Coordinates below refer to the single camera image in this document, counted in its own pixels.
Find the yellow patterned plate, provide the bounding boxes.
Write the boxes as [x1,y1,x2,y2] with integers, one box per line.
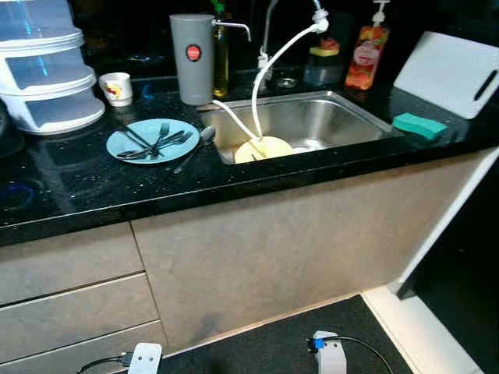
[234,136,296,164]

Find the stainless steel sink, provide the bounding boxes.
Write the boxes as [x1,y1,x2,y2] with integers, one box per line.
[199,90,402,164]

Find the dark sponge holder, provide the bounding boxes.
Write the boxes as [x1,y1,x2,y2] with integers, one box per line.
[303,55,342,87]

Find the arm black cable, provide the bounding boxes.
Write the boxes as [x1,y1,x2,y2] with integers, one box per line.
[324,335,395,374]
[76,352,135,374]

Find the grey water filter canister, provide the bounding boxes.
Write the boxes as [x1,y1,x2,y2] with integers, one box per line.
[170,13,252,106]

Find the chrome sink faucet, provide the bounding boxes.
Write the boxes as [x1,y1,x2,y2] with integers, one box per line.
[261,0,283,88]

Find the beige sink cabinet front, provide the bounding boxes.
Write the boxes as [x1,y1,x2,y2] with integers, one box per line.
[129,152,488,353]

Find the thin white filter hose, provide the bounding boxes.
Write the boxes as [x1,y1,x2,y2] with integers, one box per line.
[212,99,262,141]

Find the silver fork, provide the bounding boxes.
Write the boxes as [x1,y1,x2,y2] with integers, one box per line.
[117,130,194,160]
[150,122,172,158]

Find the thick white faucet hose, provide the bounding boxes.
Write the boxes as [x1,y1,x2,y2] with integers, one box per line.
[251,0,330,149]

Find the orange dish soap bottle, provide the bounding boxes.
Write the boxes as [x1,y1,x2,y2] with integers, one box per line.
[345,0,391,92]

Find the small silver spoon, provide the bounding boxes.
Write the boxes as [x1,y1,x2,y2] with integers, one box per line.
[117,146,157,160]

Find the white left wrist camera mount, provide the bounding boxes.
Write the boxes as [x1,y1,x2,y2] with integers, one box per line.
[129,343,163,374]

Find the light blue plate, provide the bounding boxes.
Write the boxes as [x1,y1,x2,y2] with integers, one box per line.
[106,118,201,164]

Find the white cabinet side panel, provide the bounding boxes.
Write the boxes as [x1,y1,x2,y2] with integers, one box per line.
[388,148,499,301]

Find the yellow oil bottle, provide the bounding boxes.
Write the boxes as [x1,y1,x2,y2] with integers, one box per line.
[212,0,231,98]

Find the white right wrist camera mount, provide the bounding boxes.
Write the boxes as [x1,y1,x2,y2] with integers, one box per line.
[310,331,348,374]

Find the black built-in appliance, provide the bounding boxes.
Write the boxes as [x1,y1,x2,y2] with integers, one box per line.
[398,164,499,374]

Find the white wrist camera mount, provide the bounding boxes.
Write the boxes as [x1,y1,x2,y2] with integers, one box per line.
[129,343,163,374]
[310,331,348,374]

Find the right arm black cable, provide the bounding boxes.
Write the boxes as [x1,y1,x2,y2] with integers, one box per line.
[324,335,395,374]

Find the black chopstick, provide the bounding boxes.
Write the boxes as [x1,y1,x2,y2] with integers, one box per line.
[119,125,154,150]

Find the white cutting board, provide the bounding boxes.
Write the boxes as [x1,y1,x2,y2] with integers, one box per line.
[392,31,499,121]

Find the white stacked food container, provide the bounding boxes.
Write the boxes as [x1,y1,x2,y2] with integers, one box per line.
[0,0,106,135]

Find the green sponge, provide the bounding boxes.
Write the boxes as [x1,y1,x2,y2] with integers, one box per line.
[391,113,448,142]

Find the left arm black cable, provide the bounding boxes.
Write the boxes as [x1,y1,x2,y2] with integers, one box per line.
[76,352,135,374]

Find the white printed mug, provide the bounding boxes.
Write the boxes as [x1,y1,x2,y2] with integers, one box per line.
[98,72,133,108]

